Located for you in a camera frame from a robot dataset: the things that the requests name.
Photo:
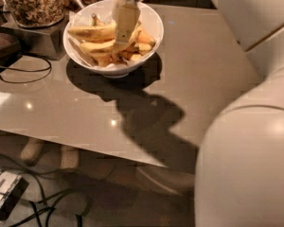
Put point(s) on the white paper bowl liner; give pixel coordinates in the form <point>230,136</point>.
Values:
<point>113,60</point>

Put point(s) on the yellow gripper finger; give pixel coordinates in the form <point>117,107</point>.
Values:
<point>126,15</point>

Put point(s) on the striped box on floor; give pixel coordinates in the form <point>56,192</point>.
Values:
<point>12,187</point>

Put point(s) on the white ceramic bowl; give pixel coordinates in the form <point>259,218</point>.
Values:
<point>136,54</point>

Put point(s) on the dark wooden block stand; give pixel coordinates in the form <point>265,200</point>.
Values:
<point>46,42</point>

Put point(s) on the right beige furniture foot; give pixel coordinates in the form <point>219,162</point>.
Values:
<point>70,157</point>

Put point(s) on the right orange-yellow banana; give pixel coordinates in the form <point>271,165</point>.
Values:
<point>144,37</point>

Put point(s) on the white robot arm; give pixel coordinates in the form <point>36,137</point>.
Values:
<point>239,172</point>

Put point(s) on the left beige furniture foot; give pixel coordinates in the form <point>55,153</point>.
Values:
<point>32,151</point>

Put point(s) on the yellow banana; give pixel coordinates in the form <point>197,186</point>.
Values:
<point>93,33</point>
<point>106,48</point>

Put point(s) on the glass jar of nuts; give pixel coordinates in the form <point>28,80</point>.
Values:
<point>36,13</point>

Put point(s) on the beige furniture foot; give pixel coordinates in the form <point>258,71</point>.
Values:
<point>32,151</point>
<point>70,157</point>

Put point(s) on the dark round object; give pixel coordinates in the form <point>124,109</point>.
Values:
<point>10,49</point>

